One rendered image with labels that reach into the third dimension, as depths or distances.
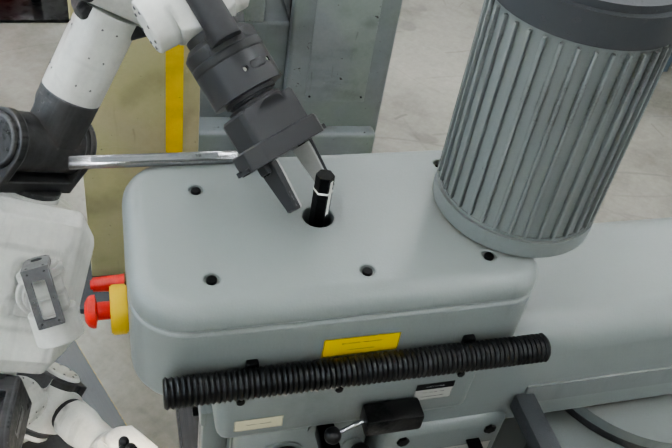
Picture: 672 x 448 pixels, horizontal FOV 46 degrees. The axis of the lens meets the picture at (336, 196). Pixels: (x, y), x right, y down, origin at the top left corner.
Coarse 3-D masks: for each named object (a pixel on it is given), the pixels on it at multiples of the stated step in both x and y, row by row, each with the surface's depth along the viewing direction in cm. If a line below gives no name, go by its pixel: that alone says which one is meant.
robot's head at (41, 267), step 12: (24, 264) 109; (36, 264) 108; (48, 264) 107; (60, 264) 111; (24, 276) 106; (36, 276) 106; (48, 276) 107; (48, 288) 107; (36, 300) 107; (36, 312) 107; (60, 312) 108; (48, 324) 108
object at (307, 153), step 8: (304, 144) 92; (312, 144) 92; (296, 152) 94; (304, 152) 93; (312, 152) 92; (304, 160) 93; (312, 160) 92; (320, 160) 92; (312, 168) 93; (320, 168) 92; (312, 176) 94
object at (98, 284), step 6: (102, 276) 105; (108, 276) 105; (114, 276) 105; (120, 276) 105; (90, 282) 104; (96, 282) 104; (102, 282) 104; (108, 282) 105; (114, 282) 105; (120, 282) 105; (90, 288) 104; (96, 288) 104; (102, 288) 104; (108, 288) 105
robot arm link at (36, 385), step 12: (48, 372) 143; (60, 372) 145; (72, 372) 149; (24, 384) 136; (36, 384) 139; (48, 384) 141; (72, 384) 145; (36, 396) 136; (36, 408) 135; (36, 432) 143
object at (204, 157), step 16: (80, 160) 94; (96, 160) 94; (112, 160) 94; (128, 160) 95; (144, 160) 95; (160, 160) 96; (176, 160) 96; (192, 160) 96; (208, 160) 97; (224, 160) 97
